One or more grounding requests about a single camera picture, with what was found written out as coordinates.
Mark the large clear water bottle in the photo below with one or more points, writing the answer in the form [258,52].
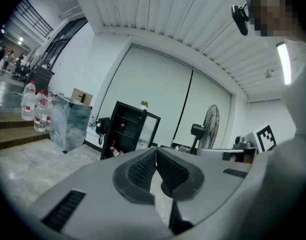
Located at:
[28,101]
[42,95]
[50,109]
[40,119]

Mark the black standing fan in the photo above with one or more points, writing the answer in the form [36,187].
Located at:
[210,129]

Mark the small potted plant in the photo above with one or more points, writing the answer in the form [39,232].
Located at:
[144,104]

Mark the fluorescent tube light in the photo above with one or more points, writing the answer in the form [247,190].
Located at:
[284,64]

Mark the black mini fridge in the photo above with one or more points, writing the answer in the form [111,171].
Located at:
[127,131]

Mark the brown cardboard box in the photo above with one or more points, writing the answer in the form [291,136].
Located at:
[83,97]

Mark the person's head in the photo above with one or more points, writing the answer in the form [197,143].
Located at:
[275,11]

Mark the person's right hand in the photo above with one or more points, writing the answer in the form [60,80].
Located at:
[242,158]

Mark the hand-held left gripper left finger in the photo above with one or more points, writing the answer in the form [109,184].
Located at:
[97,184]

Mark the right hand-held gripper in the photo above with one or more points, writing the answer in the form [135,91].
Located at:
[266,137]

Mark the plastic wrapped box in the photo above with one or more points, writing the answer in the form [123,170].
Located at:
[69,124]

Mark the black cabinet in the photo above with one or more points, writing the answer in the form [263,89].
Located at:
[41,80]

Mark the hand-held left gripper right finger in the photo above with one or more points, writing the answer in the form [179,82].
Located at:
[207,184]

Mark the black head-worn camera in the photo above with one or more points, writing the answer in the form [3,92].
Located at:
[240,19]

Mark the black bag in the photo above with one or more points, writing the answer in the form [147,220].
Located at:
[102,127]

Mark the black metal railing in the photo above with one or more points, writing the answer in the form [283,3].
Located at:
[34,16]

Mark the blue bottle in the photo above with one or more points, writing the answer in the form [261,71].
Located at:
[94,125]

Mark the wooden steps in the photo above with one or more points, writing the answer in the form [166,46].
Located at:
[13,131]

